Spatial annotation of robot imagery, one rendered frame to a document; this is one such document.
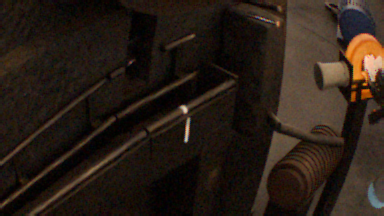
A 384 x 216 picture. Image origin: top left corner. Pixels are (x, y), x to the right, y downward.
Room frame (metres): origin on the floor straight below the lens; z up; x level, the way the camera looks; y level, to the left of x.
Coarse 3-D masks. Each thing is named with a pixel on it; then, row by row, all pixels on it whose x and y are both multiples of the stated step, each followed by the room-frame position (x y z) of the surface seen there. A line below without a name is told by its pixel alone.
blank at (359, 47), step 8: (352, 40) 1.10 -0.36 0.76; (360, 40) 1.09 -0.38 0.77; (368, 40) 1.09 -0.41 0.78; (376, 40) 1.12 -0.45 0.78; (352, 48) 1.08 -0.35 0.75; (360, 48) 1.08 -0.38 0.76; (368, 48) 1.09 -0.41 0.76; (376, 48) 1.10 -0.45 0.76; (352, 56) 1.07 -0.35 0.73; (360, 56) 1.08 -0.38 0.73; (376, 56) 1.10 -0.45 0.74; (360, 64) 1.08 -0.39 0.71; (360, 72) 1.08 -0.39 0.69
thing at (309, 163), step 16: (320, 128) 1.07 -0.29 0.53; (336, 128) 1.07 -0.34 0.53; (304, 144) 1.00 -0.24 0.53; (320, 144) 1.00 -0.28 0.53; (288, 160) 0.95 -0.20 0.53; (304, 160) 0.94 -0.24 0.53; (320, 160) 0.95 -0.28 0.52; (336, 160) 1.00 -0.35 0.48; (272, 176) 0.94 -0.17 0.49; (288, 176) 0.92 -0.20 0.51; (304, 176) 0.90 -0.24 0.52; (320, 176) 0.93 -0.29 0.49; (272, 192) 0.93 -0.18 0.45; (288, 192) 0.91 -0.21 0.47; (304, 192) 0.89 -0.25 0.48; (272, 208) 0.96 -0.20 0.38; (288, 208) 0.91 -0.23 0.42; (304, 208) 0.94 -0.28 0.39
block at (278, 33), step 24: (240, 24) 0.99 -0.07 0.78; (264, 24) 0.96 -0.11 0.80; (240, 48) 0.98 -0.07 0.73; (264, 48) 0.96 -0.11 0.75; (240, 72) 0.98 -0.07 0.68; (264, 72) 0.96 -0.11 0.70; (240, 96) 0.98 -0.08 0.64; (264, 96) 0.96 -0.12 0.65; (240, 120) 0.97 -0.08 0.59; (264, 120) 0.97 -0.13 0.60
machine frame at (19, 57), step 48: (0, 0) 0.64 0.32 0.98; (48, 0) 0.73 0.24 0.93; (96, 0) 0.83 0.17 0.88; (0, 48) 0.64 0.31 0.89; (48, 48) 0.68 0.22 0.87; (96, 48) 0.77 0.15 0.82; (144, 48) 0.89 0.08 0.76; (192, 48) 0.96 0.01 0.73; (0, 96) 0.58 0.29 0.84; (48, 96) 0.68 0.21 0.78; (96, 96) 0.78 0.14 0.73; (144, 96) 0.87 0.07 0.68; (0, 144) 0.57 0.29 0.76; (48, 144) 0.68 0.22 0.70; (240, 144) 1.12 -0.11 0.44; (0, 192) 0.55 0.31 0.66; (144, 192) 0.88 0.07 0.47; (240, 192) 1.16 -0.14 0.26
